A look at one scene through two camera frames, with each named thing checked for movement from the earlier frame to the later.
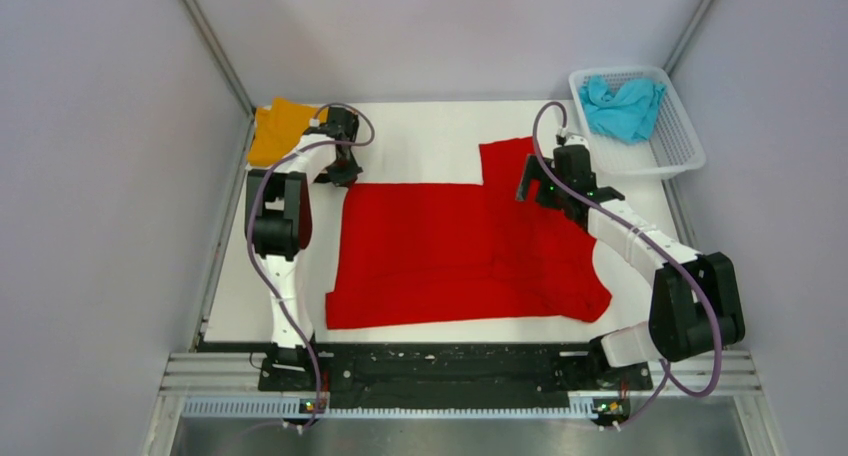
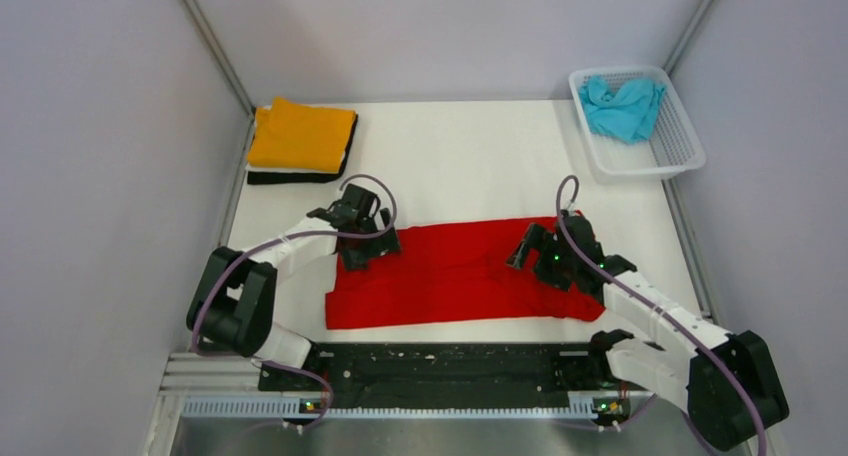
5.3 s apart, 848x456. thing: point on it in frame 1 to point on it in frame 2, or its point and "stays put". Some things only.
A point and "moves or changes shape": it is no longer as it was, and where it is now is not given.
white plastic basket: x=672 y=145 stays put
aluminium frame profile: x=213 y=374 stays put
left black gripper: x=348 y=177 to x=355 y=259
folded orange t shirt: x=277 y=128 stays put
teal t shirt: x=625 y=110 stays put
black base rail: x=453 y=371 stays put
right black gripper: x=532 y=171 to x=542 y=239
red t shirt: x=435 y=253 moves or changes shape
